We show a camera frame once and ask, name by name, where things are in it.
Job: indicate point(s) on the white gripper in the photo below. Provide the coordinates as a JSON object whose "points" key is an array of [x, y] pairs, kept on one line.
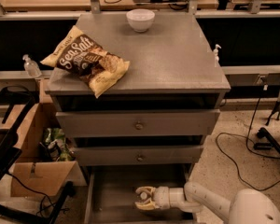
{"points": [[161, 197]]}

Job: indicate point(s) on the clear plastic water bottle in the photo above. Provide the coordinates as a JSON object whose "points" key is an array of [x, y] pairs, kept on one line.
{"points": [[143, 196]]}

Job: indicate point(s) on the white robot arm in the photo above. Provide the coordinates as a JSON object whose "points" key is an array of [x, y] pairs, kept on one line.
{"points": [[247, 207]]}

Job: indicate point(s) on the grey open bottom drawer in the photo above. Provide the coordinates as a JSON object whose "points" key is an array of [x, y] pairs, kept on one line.
{"points": [[112, 194]]}

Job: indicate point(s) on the grey middle drawer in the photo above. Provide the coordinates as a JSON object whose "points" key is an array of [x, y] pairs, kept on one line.
{"points": [[96, 156]]}

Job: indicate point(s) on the grey drawer cabinet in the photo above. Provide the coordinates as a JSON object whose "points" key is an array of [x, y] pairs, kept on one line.
{"points": [[172, 69]]}

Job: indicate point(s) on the grey top drawer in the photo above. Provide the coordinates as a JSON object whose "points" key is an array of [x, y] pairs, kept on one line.
{"points": [[123, 124]]}

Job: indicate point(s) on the small pump bottle right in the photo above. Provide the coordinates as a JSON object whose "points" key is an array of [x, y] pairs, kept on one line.
{"points": [[216, 55]]}

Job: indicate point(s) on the clear sanitizer bottle left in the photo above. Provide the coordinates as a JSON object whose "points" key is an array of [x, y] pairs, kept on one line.
{"points": [[31, 67]]}

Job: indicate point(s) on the brown cardboard box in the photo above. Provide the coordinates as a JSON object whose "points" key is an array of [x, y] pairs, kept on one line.
{"points": [[31, 167]]}

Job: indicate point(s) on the green snack bags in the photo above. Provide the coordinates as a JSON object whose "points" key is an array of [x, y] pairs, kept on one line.
{"points": [[53, 145]]}

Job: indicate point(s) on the sea salt chip bag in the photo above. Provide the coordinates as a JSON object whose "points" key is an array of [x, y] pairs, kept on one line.
{"points": [[78, 54]]}

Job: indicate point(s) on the white ceramic bowl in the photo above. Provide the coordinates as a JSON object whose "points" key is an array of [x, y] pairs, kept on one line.
{"points": [[140, 19]]}

